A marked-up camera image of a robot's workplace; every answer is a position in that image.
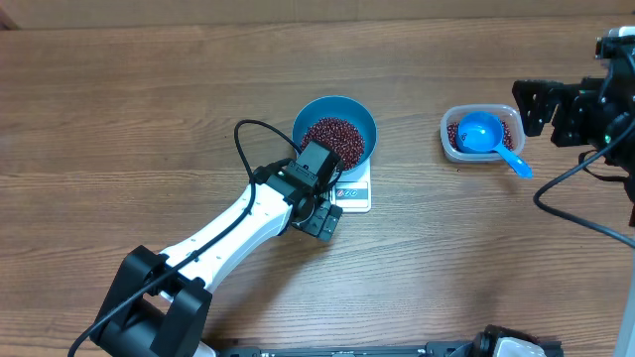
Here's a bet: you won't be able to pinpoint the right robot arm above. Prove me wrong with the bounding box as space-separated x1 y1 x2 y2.
512 74 634 249

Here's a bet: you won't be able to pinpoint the clear plastic container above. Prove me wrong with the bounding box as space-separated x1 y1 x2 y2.
440 104 526 164

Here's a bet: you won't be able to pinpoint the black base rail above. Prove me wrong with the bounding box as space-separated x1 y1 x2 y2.
217 341 472 357

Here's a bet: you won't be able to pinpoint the blue plastic scoop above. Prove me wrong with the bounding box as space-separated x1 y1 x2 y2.
455 111 533 179

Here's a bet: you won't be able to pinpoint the red beans in bowl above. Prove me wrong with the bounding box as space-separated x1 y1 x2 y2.
301 117 365 171

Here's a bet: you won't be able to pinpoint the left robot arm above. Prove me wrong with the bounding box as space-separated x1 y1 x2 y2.
87 142 342 357

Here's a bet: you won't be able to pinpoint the blue bowl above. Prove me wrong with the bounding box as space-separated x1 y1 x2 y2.
292 95 378 171

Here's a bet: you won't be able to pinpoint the white digital kitchen scale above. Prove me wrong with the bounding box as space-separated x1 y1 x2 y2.
326 160 372 213

